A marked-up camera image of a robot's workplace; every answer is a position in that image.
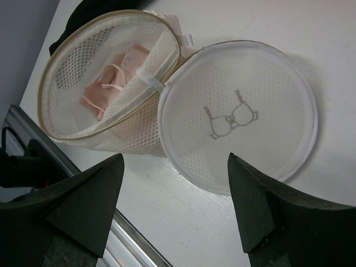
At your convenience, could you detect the white mesh laundry bag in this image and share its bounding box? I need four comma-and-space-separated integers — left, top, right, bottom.
37, 16, 318, 195

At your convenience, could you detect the pale pink bra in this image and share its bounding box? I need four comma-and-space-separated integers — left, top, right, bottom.
71, 10, 193, 128

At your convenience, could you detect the aluminium rail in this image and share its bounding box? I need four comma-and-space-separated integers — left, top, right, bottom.
1, 105, 169, 266

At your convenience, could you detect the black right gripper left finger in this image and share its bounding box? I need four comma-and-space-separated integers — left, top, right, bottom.
1, 154, 124, 266

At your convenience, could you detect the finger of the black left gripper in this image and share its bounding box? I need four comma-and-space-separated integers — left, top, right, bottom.
49, 0, 153, 56

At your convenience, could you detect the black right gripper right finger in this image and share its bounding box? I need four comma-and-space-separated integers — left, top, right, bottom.
228, 154, 355, 266

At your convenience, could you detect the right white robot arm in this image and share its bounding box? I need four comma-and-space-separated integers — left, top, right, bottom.
1, 139, 355, 266

